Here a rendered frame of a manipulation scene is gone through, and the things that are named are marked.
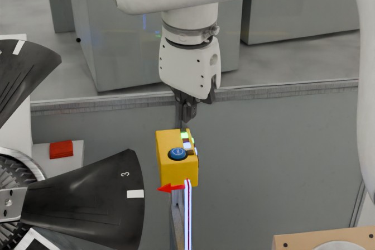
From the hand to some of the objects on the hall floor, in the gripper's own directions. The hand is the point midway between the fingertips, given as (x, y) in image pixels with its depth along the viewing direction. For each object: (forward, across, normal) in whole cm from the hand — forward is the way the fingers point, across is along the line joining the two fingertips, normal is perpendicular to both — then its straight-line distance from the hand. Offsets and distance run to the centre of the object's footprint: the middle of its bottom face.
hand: (187, 109), depth 76 cm
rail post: (+140, -7, +8) cm, 141 cm away
